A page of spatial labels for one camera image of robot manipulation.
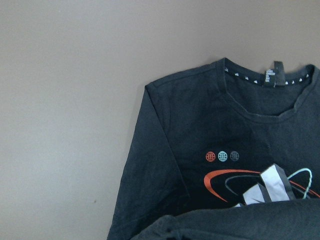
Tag black graphic t-shirt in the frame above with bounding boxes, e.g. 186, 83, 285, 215
107, 58, 320, 240

